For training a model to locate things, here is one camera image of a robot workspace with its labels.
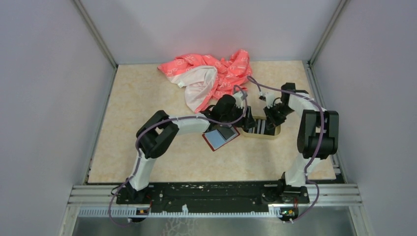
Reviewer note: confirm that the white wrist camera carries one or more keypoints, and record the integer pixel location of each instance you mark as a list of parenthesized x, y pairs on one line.
[(240, 99), (267, 97)]

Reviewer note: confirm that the red card holder wallet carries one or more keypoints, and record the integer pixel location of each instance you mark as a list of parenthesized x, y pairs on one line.
[(214, 140)]

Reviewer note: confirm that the aluminium front frame rail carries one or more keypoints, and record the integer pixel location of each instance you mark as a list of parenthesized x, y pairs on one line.
[(97, 201)]

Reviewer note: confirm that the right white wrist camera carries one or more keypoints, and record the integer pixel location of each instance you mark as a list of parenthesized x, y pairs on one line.
[(267, 97)]

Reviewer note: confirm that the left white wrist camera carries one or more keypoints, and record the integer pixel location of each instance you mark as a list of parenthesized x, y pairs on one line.
[(240, 99)]

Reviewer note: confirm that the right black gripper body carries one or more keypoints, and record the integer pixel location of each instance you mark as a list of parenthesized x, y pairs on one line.
[(278, 112)]

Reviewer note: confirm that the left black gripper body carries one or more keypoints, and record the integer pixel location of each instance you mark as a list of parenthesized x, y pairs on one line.
[(242, 121)]

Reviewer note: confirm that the pink and white cloth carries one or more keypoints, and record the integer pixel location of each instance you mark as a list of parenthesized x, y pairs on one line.
[(205, 78)]

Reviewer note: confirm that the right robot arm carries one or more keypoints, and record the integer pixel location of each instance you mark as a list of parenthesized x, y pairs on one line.
[(317, 135)]

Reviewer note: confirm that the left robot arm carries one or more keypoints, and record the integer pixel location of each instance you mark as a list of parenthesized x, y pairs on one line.
[(157, 134)]

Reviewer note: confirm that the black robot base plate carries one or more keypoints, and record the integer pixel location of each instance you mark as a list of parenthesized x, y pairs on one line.
[(214, 197)]

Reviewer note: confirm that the beige oval card tray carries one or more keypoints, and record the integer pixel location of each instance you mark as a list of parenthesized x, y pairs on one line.
[(260, 130)]

